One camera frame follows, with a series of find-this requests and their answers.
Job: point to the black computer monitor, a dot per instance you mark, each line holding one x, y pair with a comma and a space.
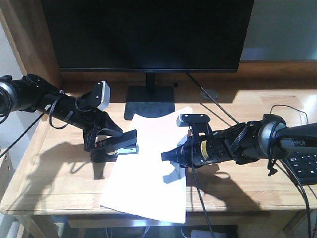
149, 36

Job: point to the black computer mouse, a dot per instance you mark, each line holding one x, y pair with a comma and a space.
273, 117

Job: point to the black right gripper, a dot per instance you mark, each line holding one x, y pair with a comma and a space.
212, 149

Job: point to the wooden desk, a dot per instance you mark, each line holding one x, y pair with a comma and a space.
56, 176

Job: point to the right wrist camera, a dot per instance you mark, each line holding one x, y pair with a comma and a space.
198, 123

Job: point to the black keyboard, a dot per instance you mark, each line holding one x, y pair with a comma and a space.
304, 166

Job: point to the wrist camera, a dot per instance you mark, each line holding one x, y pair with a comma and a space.
198, 123
100, 95

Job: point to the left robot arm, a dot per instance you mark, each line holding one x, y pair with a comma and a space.
32, 93

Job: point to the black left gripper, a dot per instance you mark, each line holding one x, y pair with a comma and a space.
64, 110

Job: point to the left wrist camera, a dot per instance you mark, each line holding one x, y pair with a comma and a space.
100, 95

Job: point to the black stapler with orange label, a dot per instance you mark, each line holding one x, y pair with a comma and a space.
123, 145

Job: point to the white paper sheet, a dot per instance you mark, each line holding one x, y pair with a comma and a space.
136, 186

